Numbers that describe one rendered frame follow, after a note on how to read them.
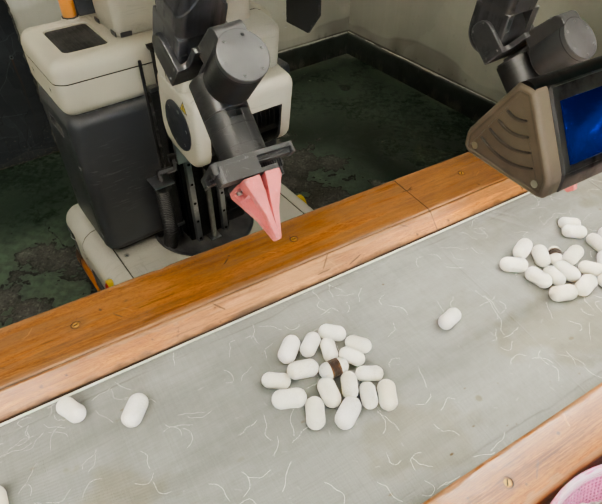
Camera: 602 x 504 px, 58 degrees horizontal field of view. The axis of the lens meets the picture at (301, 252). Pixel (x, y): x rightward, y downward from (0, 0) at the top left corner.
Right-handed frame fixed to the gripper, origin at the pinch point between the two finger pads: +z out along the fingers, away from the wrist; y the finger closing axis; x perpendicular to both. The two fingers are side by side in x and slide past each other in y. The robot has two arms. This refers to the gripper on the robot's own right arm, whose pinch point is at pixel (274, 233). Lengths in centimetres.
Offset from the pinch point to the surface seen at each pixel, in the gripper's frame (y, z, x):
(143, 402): -20.0, 11.8, 3.4
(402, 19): 161, -87, 148
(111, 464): -25.1, 16.0, 2.2
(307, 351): -1.4, 14.2, 1.1
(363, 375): 2.3, 18.7, -2.9
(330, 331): 2.4, 13.3, 1.6
